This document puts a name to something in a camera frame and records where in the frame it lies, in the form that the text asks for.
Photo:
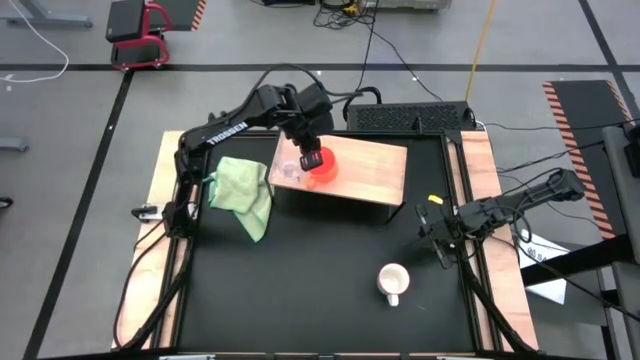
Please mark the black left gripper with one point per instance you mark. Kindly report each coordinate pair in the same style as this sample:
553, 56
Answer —
306, 135

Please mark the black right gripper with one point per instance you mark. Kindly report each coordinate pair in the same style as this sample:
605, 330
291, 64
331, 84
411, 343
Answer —
445, 227

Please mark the clear glass cup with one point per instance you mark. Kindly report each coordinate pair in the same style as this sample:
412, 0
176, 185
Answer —
289, 171

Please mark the orange plastic cup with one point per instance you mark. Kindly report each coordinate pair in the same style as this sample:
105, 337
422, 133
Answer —
328, 167

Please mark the white ceramic mug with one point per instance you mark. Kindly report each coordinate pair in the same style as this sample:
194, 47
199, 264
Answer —
393, 280

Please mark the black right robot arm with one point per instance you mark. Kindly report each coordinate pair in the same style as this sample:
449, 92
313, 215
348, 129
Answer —
550, 187

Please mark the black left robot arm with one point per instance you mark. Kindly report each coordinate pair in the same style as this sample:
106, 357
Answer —
227, 132

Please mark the light wooden shelf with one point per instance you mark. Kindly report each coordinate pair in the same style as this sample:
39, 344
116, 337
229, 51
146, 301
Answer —
370, 170

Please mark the yellow tag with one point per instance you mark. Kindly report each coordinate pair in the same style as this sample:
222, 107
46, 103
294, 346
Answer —
435, 199

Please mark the light green cloth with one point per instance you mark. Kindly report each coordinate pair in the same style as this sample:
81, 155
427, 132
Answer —
240, 185

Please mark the light wooden table board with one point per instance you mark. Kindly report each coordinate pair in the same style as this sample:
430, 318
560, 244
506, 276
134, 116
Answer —
150, 280
480, 160

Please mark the black perforated computer case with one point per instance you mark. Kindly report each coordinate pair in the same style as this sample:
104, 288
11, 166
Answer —
405, 117

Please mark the white paper sheet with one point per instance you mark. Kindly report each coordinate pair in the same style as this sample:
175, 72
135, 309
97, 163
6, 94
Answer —
547, 290

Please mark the black metal beam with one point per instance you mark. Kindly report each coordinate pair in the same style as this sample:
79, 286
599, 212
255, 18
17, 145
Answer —
575, 262

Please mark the small black hazard-striped panel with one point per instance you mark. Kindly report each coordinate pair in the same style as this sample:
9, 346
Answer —
182, 12

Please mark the large black hazard-striped mat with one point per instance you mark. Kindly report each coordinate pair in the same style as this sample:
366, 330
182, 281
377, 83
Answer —
585, 110

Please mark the red black stool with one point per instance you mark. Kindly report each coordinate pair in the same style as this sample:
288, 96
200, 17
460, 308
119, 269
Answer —
137, 35

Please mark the grey metal stand foot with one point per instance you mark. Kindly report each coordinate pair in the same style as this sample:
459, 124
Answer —
50, 21

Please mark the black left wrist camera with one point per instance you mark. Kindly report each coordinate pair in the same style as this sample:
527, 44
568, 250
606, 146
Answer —
317, 105

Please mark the black aluminium table frame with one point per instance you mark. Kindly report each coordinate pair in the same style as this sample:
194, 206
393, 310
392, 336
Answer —
430, 133

